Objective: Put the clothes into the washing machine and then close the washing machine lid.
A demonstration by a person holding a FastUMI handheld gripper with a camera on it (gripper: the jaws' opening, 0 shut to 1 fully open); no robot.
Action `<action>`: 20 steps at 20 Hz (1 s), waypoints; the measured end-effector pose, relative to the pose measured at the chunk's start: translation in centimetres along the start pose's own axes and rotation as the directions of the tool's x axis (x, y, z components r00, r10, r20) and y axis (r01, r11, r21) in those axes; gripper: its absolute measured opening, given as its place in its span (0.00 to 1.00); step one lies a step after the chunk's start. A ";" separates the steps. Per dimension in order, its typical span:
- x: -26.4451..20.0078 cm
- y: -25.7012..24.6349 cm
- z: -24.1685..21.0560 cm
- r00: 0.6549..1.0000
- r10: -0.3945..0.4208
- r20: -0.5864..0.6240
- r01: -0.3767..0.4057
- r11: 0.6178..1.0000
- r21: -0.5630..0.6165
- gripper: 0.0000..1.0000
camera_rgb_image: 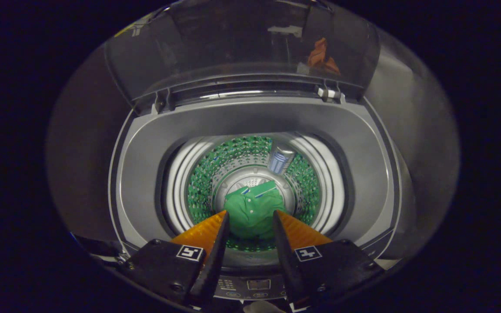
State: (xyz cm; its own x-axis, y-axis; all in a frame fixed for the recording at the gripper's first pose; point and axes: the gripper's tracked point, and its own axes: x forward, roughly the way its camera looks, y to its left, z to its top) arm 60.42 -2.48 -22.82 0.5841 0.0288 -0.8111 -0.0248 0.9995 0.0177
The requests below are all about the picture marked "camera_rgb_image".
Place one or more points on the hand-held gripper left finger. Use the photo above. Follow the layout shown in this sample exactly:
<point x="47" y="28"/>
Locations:
<point x="209" y="269"/>

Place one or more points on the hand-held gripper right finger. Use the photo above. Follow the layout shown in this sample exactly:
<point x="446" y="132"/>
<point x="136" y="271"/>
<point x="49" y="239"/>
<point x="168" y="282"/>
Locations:
<point x="287" y="265"/>

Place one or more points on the green polo shirt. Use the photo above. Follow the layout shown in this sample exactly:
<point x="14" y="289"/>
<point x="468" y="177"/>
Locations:
<point x="250" y="213"/>

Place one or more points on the grey washing machine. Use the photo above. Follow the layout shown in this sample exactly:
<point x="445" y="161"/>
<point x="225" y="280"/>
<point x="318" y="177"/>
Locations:
<point x="250" y="119"/>

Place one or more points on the transparent washing machine lid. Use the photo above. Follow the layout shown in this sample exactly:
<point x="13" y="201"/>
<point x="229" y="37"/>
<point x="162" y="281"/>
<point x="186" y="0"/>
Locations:
<point x="215" y="43"/>

